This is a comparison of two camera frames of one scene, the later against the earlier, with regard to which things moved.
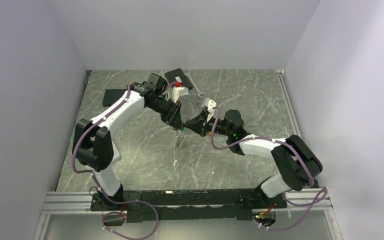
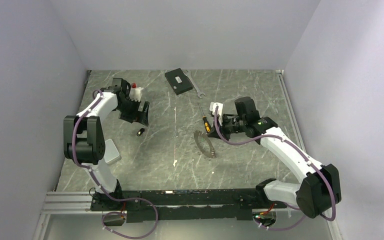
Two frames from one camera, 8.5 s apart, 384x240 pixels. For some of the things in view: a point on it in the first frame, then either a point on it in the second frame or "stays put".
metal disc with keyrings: [179, 143] to [212, 153]
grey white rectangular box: [117, 157] stays put
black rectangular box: [170, 76] stays put
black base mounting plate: [221, 204] stays put
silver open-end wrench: [187, 72] stays put
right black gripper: [199, 124] to [223, 131]
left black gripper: [173, 115] to [139, 116]
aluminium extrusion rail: [317, 202] stays put
